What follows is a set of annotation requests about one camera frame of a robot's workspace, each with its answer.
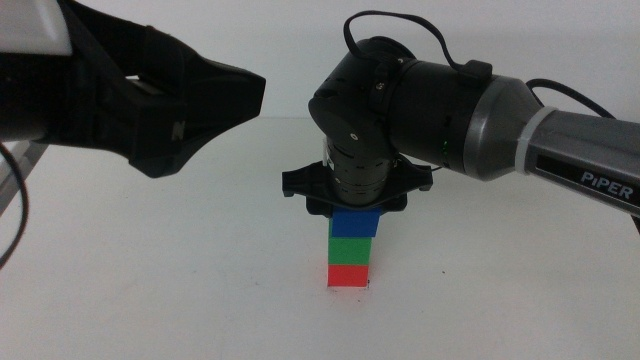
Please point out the blue cube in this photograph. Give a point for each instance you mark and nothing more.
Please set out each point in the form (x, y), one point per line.
(355, 225)

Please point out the red cube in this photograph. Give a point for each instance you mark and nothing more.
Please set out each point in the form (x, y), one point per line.
(348, 276)

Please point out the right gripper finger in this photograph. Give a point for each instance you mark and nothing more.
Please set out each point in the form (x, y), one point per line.
(317, 207)
(394, 204)

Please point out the green cube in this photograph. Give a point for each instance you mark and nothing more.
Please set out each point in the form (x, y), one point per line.
(350, 251)

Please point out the grey right Piper arm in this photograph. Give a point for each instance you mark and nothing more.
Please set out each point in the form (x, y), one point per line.
(500, 125)

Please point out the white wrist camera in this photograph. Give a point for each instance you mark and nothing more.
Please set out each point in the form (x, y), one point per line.
(30, 25)

